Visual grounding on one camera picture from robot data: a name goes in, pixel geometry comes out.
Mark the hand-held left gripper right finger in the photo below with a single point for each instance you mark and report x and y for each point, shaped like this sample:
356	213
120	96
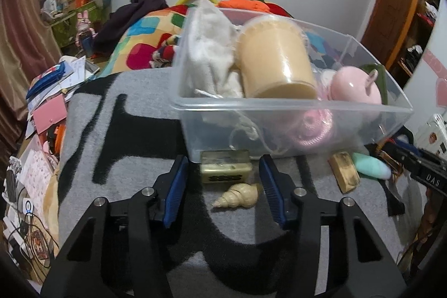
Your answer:
270	189

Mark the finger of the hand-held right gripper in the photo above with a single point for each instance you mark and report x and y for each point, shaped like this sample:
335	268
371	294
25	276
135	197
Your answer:
407	144

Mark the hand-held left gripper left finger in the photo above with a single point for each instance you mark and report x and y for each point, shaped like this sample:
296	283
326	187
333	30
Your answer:
176	193

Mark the beige seashell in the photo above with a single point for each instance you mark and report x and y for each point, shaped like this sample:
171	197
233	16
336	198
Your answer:
237	196

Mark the small green soap box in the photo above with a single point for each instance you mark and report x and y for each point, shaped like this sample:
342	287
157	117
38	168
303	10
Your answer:
225	167

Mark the clear plastic storage box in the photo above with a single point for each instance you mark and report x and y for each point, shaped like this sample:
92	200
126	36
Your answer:
286	130

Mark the dark green box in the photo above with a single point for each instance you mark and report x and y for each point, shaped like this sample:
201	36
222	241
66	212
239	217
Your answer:
379	78

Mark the pink round case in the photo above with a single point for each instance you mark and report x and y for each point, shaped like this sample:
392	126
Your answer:
354	86

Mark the beige plastic cup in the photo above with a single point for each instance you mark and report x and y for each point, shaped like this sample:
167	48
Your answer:
276	60

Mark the white suitcase with stickers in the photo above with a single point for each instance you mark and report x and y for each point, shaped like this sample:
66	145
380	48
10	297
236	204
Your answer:
433	134

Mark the mint green oval case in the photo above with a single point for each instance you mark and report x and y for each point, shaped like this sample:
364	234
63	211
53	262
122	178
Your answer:
372	165

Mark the small wooden box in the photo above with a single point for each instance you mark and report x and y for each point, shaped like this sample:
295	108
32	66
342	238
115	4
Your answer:
345	172

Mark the grey and black blanket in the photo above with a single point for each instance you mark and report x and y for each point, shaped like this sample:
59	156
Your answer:
122	144

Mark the white wardrobe door pink hearts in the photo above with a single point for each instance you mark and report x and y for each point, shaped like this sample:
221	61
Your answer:
434	74

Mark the wooden wardrobe shelf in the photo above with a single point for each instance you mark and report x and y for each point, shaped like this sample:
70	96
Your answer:
420	25

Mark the orange and black tool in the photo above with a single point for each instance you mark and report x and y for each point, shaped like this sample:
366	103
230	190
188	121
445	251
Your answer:
57	137

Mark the wooden door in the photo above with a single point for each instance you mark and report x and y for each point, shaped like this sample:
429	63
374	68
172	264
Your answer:
391	4

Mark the pink dotted pouch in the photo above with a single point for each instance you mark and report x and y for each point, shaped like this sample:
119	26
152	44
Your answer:
35	174

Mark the pink wallet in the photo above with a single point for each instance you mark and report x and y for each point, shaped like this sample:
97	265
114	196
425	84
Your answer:
50	114

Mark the colourful patchwork quilt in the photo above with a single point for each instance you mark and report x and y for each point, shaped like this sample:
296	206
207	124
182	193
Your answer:
146	39

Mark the pile of white papers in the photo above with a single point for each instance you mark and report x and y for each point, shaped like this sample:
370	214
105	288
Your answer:
70	74

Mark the blue pencil case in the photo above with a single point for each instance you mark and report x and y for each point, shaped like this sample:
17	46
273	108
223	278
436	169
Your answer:
47	81

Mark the dark purple clothes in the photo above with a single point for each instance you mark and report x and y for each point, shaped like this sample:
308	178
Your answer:
129	18

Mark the pink bunny doll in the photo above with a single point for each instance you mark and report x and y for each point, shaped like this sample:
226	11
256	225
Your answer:
83	29

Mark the green fabric storage bin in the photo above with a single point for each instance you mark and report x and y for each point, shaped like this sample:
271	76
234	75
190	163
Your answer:
68	27

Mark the brown pink curtain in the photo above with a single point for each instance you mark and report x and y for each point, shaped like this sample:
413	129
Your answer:
21	39

